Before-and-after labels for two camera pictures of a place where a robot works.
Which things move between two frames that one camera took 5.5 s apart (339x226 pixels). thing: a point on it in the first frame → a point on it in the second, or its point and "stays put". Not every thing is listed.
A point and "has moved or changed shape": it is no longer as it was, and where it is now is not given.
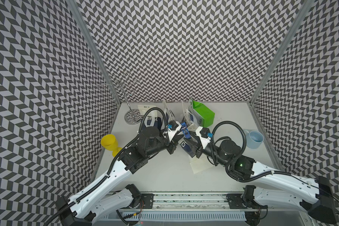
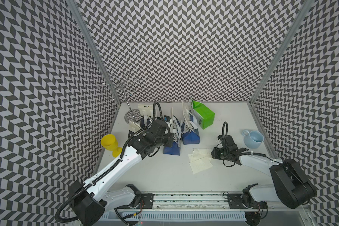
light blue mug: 254,139 stays put
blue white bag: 187,147 has moved or changed shape
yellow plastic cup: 109,142 stays put
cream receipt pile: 198,165 stays put
